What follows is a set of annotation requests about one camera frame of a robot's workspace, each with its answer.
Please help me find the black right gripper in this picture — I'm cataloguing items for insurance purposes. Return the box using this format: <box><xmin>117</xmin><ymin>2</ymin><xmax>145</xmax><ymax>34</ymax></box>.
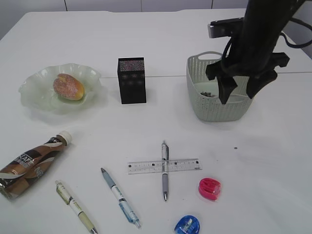
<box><xmin>206</xmin><ymin>52</ymin><xmax>290</xmax><ymax>104</ymax></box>

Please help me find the small paper scrap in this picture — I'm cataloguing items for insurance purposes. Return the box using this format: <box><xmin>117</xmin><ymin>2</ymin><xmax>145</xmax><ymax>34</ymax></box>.
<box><xmin>200</xmin><ymin>92</ymin><xmax>216</xmax><ymax>98</ymax></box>

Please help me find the red pencil sharpener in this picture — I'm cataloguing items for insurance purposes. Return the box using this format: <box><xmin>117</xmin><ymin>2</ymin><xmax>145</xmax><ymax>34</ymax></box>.
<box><xmin>198</xmin><ymin>178</ymin><xmax>221</xmax><ymax>201</ymax></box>

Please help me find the blue pencil sharpener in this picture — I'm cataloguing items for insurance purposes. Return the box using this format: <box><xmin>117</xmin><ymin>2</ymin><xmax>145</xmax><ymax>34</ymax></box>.
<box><xmin>174</xmin><ymin>215</ymin><xmax>200</xmax><ymax>234</ymax></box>

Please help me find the sugared bread bun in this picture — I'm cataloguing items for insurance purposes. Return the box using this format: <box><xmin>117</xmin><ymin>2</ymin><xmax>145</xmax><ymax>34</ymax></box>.
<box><xmin>53</xmin><ymin>73</ymin><xmax>85</xmax><ymax>101</ymax></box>

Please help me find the brown coffee drink bottle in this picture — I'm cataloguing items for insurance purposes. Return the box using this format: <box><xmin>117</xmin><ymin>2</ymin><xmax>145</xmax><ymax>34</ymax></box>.
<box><xmin>0</xmin><ymin>131</ymin><xmax>72</xmax><ymax>200</ymax></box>

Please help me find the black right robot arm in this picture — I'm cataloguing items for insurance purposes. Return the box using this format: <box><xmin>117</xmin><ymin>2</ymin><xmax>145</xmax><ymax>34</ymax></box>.
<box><xmin>206</xmin><ymin>0</ymin><xmax>304</xmax><ymax>104</ymax></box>

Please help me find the pale green woven basket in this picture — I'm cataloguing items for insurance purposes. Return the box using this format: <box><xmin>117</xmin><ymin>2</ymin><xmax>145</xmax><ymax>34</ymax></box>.
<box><xmin>186</xmin><ymin>51</ymin><xmax>253</xmax><ymax>122</ymax></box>

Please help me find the silver grey grip pen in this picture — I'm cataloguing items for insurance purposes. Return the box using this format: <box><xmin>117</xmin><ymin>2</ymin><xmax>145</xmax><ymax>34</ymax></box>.
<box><xmin>161</xmin><ymin>141</ymin><xmax>169</xmax><ymax>201</ymax></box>

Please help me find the black mesh pen holder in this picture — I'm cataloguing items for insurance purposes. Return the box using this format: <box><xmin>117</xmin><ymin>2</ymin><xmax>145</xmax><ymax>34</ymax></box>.
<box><xmin>117</xmin><ymin>57</ymin><xmax>147</xmax><ymax>104</ymax></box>

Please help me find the blue grip white pen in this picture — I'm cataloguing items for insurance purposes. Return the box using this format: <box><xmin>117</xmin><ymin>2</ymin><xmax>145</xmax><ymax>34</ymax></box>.
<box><xmin>101</xmin><ymin>168</ymin><xmax>141</xmax><ymax>229</ymax></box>

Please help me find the pale green glass plate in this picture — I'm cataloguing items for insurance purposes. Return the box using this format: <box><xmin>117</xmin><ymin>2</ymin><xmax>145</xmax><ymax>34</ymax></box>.
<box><xmin>19</xmin><ymin>63</ymin><xmax>103</xmax><ymax>115</ymax></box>

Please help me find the beige grip clear pen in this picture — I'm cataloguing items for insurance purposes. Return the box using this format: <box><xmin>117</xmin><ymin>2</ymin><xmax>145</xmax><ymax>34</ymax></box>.
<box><xmin>55</xmin><ymin>180</ymin><xmax>98</xmax><ymax>234</ymax></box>

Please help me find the clear plastic ruler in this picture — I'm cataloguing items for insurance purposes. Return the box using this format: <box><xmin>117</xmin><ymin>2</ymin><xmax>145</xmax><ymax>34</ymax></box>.
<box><xmin>127</xmin><ymin>158</ymin><xmax>202</xmax><ymax>175</ymax></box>

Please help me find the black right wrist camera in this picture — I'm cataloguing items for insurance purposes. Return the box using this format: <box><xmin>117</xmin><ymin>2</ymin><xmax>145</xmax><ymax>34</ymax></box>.
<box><xmin>208</xmin><ymin>17</ymin><xmax>244</xmax><ymax>39</ymax></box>

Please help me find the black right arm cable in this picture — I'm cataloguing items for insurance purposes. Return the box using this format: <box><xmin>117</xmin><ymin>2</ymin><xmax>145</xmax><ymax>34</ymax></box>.
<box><xmin>277</xmin><ymin>17</ymin><xmax>312</xmax><ymax>49</ymax></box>

